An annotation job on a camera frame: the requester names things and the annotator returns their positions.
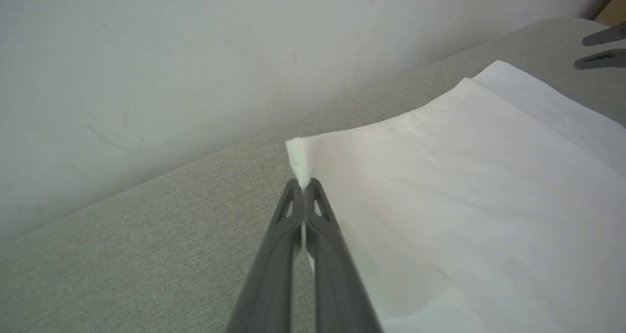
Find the grey-green fabric sofa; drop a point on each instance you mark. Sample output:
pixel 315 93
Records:
pixel 146 255

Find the white long-sleeve shirt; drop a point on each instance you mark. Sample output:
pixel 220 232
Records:
pixel 464 201

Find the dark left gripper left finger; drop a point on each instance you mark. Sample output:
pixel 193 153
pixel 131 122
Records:
pixel 274 269

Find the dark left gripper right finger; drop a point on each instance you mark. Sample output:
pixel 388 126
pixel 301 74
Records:
pixel 337 279

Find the tan board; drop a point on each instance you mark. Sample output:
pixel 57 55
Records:
pixel 615 8

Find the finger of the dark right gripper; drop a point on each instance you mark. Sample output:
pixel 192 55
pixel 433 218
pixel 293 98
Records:
pixel 604 59
pixel 609 34

